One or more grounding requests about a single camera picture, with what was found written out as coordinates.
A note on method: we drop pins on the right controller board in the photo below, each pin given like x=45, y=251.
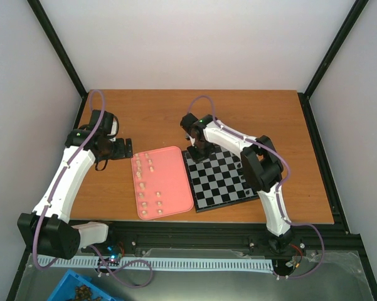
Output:
x=295, y=262

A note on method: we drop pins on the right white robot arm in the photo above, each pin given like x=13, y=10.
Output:
x=262, y=169

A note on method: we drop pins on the pink plastic tray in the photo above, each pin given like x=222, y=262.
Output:
x=169, y=178

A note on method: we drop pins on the left controller board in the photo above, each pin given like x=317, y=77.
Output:
x=116, y=251

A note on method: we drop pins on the black white chessboard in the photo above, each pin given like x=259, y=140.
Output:
x=217, y=181

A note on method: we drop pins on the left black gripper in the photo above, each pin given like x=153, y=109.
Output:
x=121, y=152

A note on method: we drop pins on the light blue cable duct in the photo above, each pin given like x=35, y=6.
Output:
x=172, y=264

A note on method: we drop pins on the blue plastic bin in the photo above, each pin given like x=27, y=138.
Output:
x=74, y=286

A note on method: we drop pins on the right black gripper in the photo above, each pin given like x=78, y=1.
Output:
x=195, y=156

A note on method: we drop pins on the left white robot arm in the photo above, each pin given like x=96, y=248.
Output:
x=46, y=230

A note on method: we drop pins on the controller board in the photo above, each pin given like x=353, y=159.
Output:
x=116, y=251
x=295, y=262

